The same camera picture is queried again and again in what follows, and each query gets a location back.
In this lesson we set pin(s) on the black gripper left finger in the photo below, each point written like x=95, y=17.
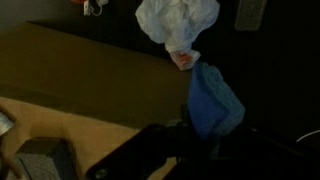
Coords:
x=139, y=157

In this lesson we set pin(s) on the dark eraser block on box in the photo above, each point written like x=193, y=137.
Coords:
x=44, y=158

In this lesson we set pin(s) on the white plastic bag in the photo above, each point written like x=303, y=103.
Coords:
x=176, y=24

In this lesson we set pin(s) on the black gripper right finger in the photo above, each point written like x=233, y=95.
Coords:
x=262, y=154

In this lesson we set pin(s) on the blue sponge cloth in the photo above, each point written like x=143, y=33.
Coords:
x=214, y=108

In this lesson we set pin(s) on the dark block at table edge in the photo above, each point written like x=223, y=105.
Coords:
x=249, y=14

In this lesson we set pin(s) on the cardboard box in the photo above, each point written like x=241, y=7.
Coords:
x=96, y=96

